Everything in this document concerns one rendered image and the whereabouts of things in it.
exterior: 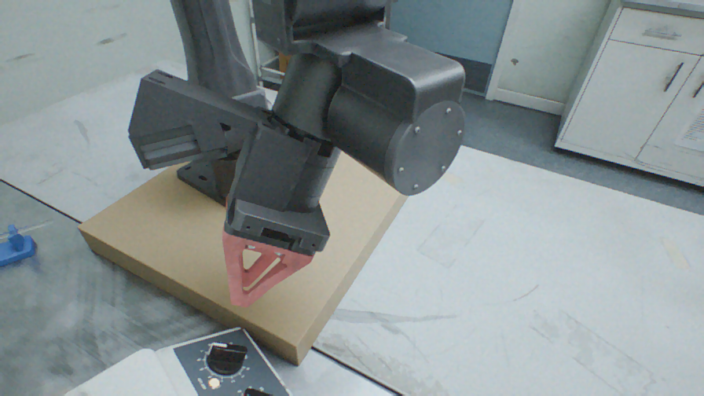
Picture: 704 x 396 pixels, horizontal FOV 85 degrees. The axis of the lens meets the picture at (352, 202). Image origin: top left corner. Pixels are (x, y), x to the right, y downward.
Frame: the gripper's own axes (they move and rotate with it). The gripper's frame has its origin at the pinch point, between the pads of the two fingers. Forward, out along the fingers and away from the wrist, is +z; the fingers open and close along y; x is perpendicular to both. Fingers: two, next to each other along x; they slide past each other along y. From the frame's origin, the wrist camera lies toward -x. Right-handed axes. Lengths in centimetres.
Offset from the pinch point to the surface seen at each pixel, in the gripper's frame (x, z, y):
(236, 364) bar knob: 2.0, 8.0, 0.6
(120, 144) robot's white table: -20, 10, -47
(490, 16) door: 136, -84, -231
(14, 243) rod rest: -23.8, 16.6, -21.7
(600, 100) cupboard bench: 172, -57, -146
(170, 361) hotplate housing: -3.5, 8.5, 0.7
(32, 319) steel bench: -17.7, 19.4, -12.7
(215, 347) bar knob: -0.3, 6.6, 0.3
